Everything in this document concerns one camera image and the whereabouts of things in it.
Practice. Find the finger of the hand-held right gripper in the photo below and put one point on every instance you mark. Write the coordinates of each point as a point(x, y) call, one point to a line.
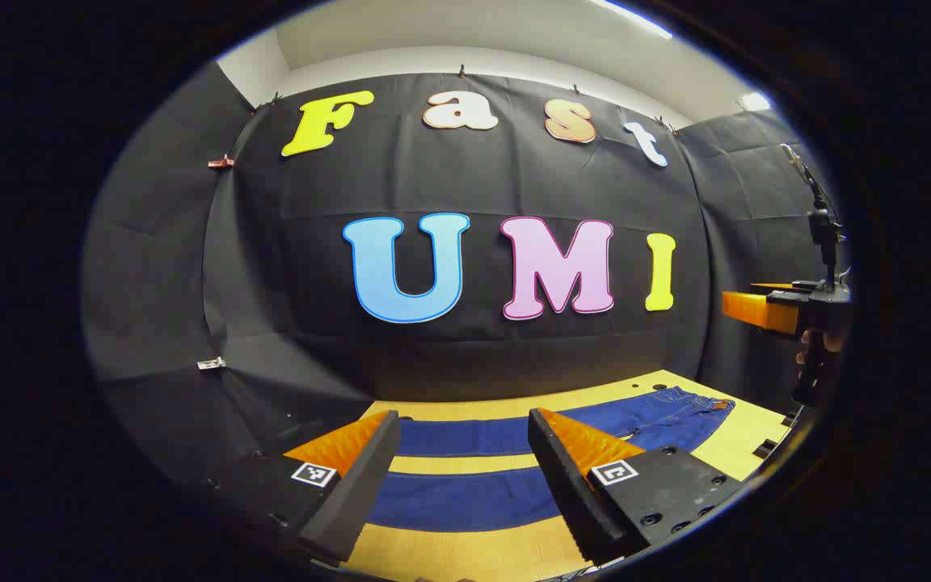
point(756, 313)
point(773, 286)

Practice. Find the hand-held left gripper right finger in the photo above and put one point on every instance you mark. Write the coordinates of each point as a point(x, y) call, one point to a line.
point(566, 477)

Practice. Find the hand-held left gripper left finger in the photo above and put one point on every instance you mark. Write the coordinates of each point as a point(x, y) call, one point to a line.
point(364, 485)

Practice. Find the blue denim jeans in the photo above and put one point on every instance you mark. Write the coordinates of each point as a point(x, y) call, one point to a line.
point(473, 497)

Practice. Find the black table clamp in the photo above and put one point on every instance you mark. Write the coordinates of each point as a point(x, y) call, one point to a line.
point(764, 448)
point(791, 418)

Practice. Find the ceiling light strip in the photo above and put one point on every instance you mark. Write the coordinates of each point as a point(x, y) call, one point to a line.
point(754, 101)

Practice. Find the white cloth clip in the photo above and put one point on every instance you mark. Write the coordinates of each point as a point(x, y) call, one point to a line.
point(211, 364)

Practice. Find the black backdrop cloth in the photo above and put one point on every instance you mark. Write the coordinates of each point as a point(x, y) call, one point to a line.
point(473, 186)

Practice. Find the pink cloth clip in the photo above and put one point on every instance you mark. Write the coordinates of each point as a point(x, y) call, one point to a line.
point(221, 162)

